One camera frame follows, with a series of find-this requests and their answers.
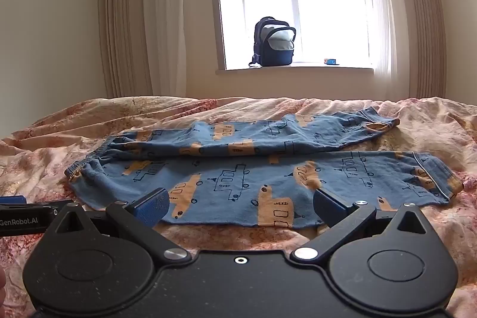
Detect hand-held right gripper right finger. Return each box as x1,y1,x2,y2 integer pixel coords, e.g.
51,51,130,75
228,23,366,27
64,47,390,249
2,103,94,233
291,188,435,263

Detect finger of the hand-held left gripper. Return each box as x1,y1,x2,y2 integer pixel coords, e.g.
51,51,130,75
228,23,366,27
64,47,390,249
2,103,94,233
0,195,71,211

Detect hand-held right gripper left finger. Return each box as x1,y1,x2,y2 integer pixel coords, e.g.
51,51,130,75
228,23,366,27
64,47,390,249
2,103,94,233
45,187,191,264

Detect blue printed pants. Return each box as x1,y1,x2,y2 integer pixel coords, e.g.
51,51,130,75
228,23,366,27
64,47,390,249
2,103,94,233
65,108,464,229

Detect pink floral blanket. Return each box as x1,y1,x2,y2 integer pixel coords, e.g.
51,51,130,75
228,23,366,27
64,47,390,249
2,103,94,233
0,96,477,318

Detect white window sill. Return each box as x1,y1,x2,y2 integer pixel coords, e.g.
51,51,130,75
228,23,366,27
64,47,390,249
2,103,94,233
215,66,374,76

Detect dark blue backpack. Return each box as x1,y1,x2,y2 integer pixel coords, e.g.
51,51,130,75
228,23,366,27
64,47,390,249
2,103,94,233
249,17,297,67

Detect beige curtain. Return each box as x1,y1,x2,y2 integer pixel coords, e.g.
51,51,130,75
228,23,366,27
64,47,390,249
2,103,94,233
97,0,154,100
385,0,448,100

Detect white sheer curtain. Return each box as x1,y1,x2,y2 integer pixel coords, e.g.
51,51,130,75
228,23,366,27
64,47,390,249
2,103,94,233
142,0,224,97
354,0,397,100

